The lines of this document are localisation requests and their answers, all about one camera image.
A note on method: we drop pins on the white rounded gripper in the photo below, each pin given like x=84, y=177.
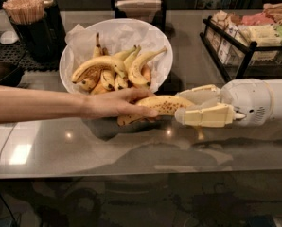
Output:
x=247, y=100

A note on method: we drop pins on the spotted yellow banana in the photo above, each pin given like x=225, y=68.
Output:
x=164, y=105

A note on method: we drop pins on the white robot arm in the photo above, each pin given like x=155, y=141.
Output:
x=276, y=116

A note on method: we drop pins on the person's bare forearm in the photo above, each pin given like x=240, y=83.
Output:
x=20, y=105

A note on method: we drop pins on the curved right yellow banana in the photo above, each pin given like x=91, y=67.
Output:
x=134, y=73

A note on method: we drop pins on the large top yellow banana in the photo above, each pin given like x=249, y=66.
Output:
x=102, y=62

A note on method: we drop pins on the small middle banana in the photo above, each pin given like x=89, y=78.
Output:
x=107, y=79

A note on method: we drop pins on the bruised left banana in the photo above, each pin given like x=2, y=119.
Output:
x=90, y=79

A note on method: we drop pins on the upright back banana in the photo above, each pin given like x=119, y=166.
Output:
x=97, y=49

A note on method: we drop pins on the person's bare hand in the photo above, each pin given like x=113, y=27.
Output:
x=117, y=103

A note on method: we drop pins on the white paper liner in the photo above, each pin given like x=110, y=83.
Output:
x=116, y=35

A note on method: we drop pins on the black napkin holder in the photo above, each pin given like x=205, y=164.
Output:
x=150, y=11

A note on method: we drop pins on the black stir stick holder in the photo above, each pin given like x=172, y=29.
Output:
x=45, y=39

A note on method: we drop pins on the black rubber mat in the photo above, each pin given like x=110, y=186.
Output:
x=18, y=55

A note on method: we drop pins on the wooden stir sticks bundle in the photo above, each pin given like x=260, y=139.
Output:
x=24, y=12

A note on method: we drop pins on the white cup lid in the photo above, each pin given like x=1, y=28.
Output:
x=8, y=37

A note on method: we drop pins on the black wire condiment rack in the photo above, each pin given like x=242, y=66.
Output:
x=241, y=52

